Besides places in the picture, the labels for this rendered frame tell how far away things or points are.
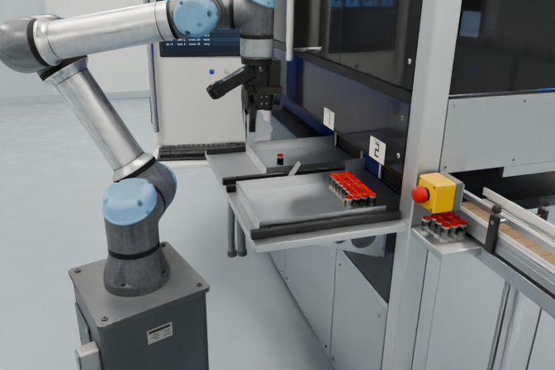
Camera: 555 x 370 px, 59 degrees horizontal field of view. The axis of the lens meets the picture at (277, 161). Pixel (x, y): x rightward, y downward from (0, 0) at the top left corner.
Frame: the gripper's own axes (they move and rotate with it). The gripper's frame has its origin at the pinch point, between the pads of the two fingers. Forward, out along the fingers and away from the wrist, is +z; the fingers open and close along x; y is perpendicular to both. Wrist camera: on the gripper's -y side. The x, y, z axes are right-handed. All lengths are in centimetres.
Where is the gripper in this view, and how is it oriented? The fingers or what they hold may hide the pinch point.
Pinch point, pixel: (248, 143)
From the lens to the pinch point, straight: 115.8
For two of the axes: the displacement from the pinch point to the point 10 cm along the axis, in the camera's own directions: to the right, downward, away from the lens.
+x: -2.8, -3.4, 9.0
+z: -0.2, 9.4, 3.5
